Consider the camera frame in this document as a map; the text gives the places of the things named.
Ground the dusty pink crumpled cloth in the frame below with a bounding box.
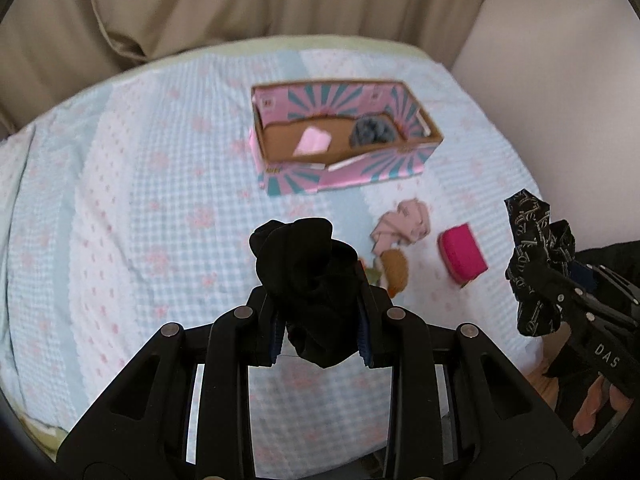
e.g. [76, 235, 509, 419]
[370, 199, 432, 255]

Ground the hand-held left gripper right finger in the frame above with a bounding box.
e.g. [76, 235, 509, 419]
[356, 259, 587, 480]

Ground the pink and teal cardboard box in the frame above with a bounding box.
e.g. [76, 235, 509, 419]
[249, 78, 445, 197]

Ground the grey scrunchie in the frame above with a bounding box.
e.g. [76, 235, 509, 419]
[348, 115, 398, 149]

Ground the black patterned sock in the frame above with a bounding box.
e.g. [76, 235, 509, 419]
[503, 188, 577, 338]

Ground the brown plush toy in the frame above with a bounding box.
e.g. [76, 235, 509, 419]
[369, 247, 412, 298]

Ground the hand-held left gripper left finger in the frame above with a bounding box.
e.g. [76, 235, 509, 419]
[56, 285, 287, 480]

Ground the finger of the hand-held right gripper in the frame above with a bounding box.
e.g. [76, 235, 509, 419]
[569, 259, 640, 311]
[529, 262, 640, 403]

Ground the beige curtain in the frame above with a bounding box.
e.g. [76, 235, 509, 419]
[0, 0, 501, 141]

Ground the plain black scrunchie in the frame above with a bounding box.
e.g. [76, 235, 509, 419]
[248, 217, 365, 368]

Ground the checkered floral blanket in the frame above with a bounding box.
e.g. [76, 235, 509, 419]
[0, 42, 551, 467]

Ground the person's right hand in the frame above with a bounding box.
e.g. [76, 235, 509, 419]
[572, 374, 635, 437]

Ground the light pink folded cloth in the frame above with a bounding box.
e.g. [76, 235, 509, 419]
[293, 128, 333, 157]

